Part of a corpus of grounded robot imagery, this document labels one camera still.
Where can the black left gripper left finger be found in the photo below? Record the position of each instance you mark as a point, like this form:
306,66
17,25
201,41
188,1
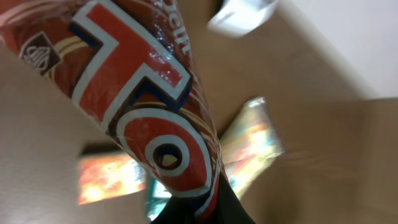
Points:
176,211

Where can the red brown snack bag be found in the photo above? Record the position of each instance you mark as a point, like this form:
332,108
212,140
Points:
128,66

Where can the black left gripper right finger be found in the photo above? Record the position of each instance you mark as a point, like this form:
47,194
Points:
228,207

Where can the orange snack packet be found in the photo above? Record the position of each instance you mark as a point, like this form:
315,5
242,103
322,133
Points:
109,175

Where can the yellow snack bag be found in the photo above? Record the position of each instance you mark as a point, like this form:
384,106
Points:
249,146

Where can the teal mouthwash bottle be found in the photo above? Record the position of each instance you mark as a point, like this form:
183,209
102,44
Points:
157,198

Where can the white barcode scanner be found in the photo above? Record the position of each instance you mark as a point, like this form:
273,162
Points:
237,18

